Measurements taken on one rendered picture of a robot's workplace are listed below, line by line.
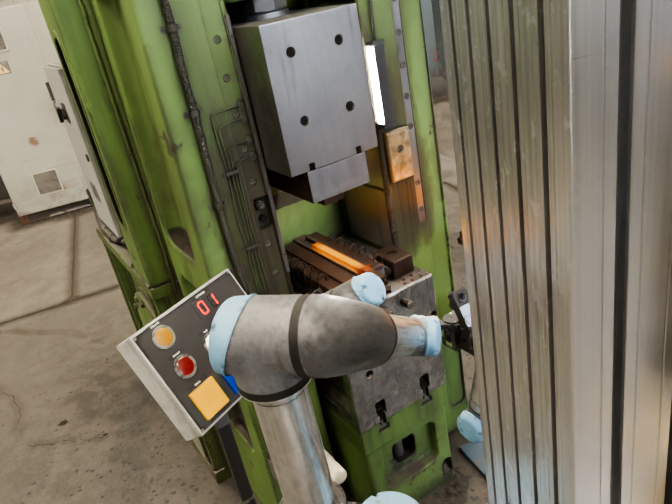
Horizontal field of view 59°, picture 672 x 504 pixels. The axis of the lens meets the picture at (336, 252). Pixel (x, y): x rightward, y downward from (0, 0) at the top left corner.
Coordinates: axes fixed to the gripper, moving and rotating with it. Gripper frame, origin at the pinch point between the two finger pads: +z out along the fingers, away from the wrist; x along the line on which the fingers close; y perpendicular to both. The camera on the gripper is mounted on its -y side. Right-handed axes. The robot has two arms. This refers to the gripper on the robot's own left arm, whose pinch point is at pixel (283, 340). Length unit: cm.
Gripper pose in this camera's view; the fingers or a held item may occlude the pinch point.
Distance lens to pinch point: 151.2
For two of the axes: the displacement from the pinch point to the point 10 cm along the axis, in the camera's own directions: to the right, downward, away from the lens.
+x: -5.2, 4.4, -7.3
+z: -6.3, 3.7, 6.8
